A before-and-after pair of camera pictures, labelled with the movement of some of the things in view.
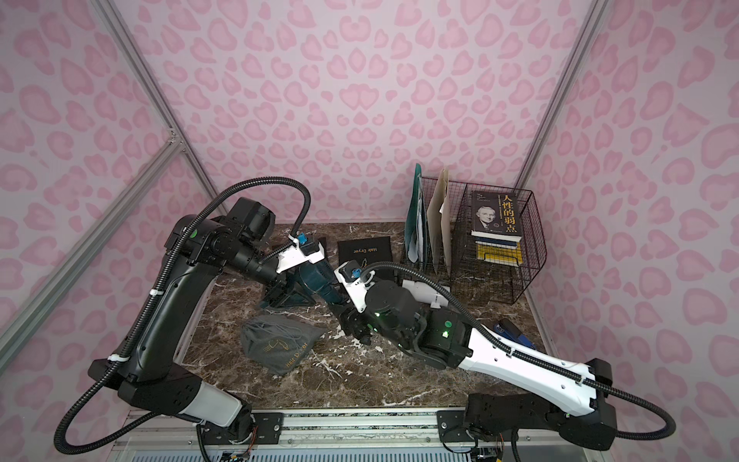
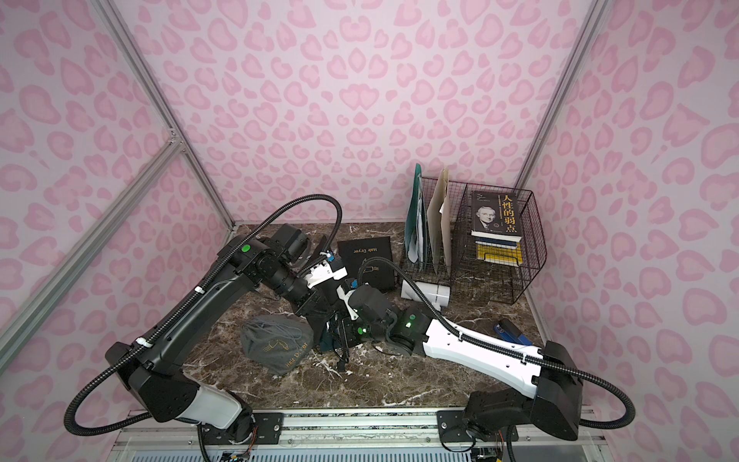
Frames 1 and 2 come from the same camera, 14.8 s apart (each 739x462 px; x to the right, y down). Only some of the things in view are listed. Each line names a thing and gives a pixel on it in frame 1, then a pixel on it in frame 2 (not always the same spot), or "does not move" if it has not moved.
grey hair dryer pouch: (275, 343) does not move
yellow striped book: (501, 251) does not move
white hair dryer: (424, 293) does not move
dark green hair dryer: (296, 286) → (330, 337)
